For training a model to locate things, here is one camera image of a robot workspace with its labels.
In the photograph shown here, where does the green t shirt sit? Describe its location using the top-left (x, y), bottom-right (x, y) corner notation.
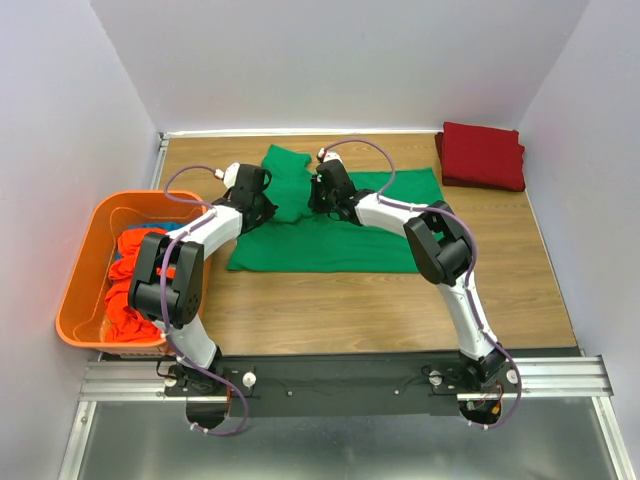
top-left (227, 145), bottom-right (417, 274)

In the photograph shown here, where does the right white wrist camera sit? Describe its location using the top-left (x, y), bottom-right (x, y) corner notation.
top-left (316, 148), bottom-right (342, 164)

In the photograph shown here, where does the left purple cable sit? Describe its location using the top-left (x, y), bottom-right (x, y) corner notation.
top-left (159, 164), bottom-right (250, 437)

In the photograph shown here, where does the folded dark red t shirt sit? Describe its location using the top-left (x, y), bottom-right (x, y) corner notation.
top-left (434, 131), bottom-right (526, 193)

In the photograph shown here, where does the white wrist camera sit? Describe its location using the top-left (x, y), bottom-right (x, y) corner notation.
top-left (214, 162), bottom-right (241, 189)
top-left (316, 148), bottom-right (342, 164)

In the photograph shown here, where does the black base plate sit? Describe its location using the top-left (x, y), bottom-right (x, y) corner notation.
top-left (162, 350), bottom-right (521, 419)

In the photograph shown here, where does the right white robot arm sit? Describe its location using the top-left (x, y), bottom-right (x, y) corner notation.
top-left (309, 156), bottom-right (506, 392)

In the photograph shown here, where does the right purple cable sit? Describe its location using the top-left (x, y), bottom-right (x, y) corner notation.
top-left (317, 138), bottom-right (524, 431)

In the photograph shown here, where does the blue t shirt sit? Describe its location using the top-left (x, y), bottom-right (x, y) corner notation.
top-left (114, 222), bottom-right (183, 260)

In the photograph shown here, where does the orange plastic basket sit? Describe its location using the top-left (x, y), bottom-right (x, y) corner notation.
top-left (56, 190), bottom-right (205, 356)

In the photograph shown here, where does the purple cable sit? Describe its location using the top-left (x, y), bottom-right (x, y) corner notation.
top-left (317, 138), bottom-right (524, 431)
top-left (159, 164), bottom-right (250, 437)

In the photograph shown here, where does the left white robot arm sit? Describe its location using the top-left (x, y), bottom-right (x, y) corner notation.
top-left (128, 163), bottom-right (277, 395)

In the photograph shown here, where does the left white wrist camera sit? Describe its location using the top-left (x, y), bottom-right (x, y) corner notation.
top-left (214, 162), bottom-right (241, 189)

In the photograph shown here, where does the orange t shirt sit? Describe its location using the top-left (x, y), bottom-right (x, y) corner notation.
top-left (104, 241), bottom-right (160, 343)

